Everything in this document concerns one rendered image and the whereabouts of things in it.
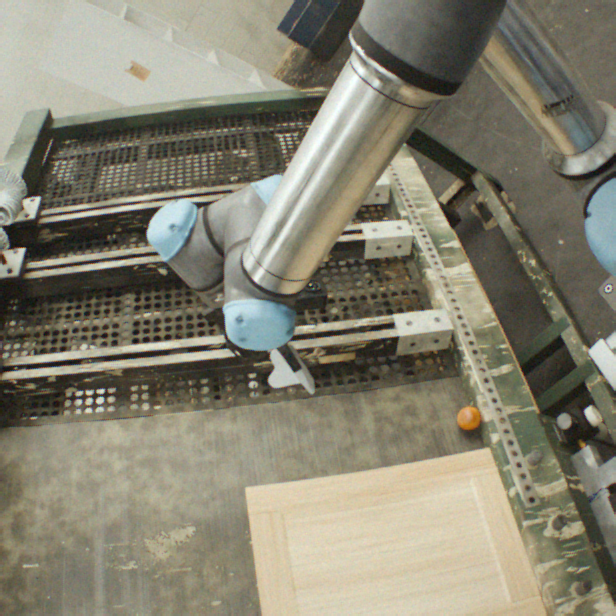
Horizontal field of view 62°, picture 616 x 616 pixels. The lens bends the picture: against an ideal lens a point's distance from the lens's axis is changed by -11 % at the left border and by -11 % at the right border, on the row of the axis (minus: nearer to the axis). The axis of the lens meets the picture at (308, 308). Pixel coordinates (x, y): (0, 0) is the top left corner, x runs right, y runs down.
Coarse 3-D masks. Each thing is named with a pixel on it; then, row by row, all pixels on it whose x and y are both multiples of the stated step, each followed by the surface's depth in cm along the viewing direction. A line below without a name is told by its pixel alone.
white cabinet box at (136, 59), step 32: (96, 0) 379; (64, 32) 340; (96, 32) 347; (128, 32) 353; (160, 32) 410; (64, 64) 356; (96, 64) 362; (128, 64) 369; (160, 64) 375; (192, 64) 381; (224, 64) 442; (128, 96) 385; (160, 96) 392; (192, 96) 398
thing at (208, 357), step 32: (352, 320) 123; (384, 320) 123; (416, 320) 123; (448, 320) 123; (96, 352) 116; (128, 352) 116; (160, 352) 118; (192, 352) 119; (224, 352) 117; (320, 352) 120; (352, 352) 122; (384, 352) 124; (416, 352) 126; (0, 384) 111; (32, 384) 113; (64, 384) 115; (96, 384) 116; (128, 384) 118
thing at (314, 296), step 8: (312, 280) 85; (320, 280) 85; (304, 288) 84; (312, 288) 83; (320, 288) 83; (304, 296) 82; (312, 296) 83; (320, 296) 83; (296, 304) 82; (304, 304) 83; (312, 304) 83; (320, 304) 84
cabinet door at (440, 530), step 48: (336, 480) 103; (384, 480) 103; (432, 480) 103; (480, 480) 103; (288, 528) 97; (336, 528) 97; (384, 528) 97; (432, 528) 97; (480, 528) 96; (288, 576) 91; (336, 576) 91; (384, 576) 91; (432, 576) 91; (480, 576) 90; (528, 576) 89
